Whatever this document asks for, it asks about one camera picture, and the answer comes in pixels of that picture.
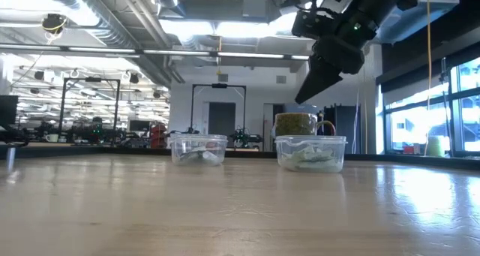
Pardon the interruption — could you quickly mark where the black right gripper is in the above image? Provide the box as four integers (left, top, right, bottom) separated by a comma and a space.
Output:
294, 36, 365, 105

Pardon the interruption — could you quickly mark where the small green white sachet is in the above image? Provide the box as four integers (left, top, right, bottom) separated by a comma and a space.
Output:
307, 147, 338, 167
281, 152, 320, 170
194, 149, 222, 165
178, 149, 202, 164

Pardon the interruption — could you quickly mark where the clear plastic container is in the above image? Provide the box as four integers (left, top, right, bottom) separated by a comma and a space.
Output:
274, 134, 349, 174
167, 134, 229, 166

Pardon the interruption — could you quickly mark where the grey-blue box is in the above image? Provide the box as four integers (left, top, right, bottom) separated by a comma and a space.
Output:
283, 103, 319, 115

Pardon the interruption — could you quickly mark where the black cabinet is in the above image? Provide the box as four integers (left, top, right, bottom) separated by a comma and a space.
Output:
322, 104, 362, 155

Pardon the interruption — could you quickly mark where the long ceiling light strip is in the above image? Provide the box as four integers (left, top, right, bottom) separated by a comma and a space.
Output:
0, 43, 314, 61

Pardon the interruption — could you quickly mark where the grey ceiling box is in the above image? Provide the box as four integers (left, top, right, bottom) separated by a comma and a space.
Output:
241, 0, 270, 19

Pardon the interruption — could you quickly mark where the large window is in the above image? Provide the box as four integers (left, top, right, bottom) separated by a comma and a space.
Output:
374, 56, 480, 158

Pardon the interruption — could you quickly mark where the yellow-green container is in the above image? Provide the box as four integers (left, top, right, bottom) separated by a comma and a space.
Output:
426, 135, 446, 158

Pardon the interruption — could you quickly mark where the red tool cart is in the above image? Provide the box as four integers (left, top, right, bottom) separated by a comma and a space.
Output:
148, 122, 169, 149

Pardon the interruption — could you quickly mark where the black ceiling spotlight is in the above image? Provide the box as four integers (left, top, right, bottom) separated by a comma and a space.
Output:
40, 13, 69, 35

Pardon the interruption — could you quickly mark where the black monitor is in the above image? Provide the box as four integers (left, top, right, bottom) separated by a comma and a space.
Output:
0, 95, 20, 125

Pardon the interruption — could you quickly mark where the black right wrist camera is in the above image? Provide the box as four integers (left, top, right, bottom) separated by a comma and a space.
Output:
291, 9, 341, 39

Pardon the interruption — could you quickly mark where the black gantry frame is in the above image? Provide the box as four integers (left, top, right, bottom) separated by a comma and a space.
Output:
57, 76, 122, 143
189, 82, 248, 149

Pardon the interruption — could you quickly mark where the silver ventilation duct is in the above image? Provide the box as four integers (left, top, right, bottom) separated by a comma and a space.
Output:
33, 0, 185, 86

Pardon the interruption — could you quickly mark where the silver metal post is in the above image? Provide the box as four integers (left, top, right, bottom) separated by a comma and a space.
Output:
5, 145, 17, 173

